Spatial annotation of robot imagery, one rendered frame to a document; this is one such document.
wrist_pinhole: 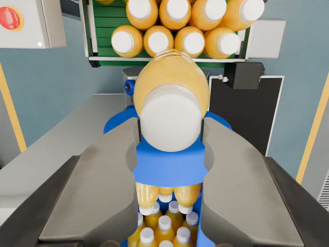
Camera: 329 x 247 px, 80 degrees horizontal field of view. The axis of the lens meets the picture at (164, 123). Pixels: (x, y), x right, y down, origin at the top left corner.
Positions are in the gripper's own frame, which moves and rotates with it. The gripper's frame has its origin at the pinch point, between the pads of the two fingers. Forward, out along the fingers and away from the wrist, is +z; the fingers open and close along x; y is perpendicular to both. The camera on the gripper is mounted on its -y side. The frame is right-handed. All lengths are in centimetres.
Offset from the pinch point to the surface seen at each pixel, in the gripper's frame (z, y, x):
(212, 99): 122, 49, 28
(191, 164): 14.8, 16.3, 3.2
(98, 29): 49, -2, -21
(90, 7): 49, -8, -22
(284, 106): 139, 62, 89
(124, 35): 29.8, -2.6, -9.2
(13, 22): 27.3, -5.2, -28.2
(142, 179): 14.4, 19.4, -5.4
